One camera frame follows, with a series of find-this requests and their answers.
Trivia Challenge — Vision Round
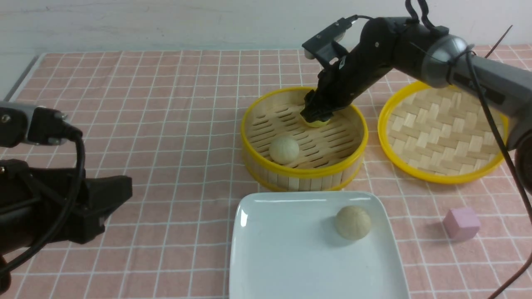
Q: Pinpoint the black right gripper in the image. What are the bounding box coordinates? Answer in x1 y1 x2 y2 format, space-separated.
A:
300 17 412 123

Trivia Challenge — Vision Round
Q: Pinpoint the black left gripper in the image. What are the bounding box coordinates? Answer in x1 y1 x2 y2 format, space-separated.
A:
0 160 133 254

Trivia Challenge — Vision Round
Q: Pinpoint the yellow steamed bun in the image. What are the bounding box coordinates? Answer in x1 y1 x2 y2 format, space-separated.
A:
301 117 330 127

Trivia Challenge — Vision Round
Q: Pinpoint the beige steamed bun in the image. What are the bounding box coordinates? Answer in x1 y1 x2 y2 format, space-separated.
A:
268 136 300 165
335 206 372 241

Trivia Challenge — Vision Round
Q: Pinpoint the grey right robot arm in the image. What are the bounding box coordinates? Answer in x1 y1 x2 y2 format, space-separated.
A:
301 15 532 192

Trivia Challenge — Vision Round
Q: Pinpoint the white square plate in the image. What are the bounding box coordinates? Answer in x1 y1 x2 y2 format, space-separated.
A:
229 191 410 299

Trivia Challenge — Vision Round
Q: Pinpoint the yellow-rimmed bamboo steamer basket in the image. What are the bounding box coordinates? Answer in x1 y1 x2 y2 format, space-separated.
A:
241 86 368 192

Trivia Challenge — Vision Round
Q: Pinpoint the pink checkered tablecloth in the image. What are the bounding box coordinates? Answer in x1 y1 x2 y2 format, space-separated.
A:
1 50 531 299

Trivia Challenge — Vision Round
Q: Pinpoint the yellow-rimmed woven steamer lid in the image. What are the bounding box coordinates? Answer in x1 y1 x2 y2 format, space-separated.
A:
377 82 504 185

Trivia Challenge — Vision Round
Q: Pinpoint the pink cube block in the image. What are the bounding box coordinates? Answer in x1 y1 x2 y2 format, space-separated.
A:
442 207 481 242

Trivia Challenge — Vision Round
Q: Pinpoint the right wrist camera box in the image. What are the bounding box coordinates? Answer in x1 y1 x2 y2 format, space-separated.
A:
302 18 353 69

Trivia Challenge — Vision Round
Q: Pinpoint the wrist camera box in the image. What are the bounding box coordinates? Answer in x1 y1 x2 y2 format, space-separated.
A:
0 101 82 148
302 18 353 69

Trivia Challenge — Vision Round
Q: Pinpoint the black left camera cable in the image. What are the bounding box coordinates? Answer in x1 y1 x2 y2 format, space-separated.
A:
0 135 86 277

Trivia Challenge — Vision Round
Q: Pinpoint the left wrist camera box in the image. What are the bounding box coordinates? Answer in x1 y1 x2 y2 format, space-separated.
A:
0 101 82 148

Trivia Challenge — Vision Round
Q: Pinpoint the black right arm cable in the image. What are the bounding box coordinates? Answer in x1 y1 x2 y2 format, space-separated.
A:
405 0 532 299

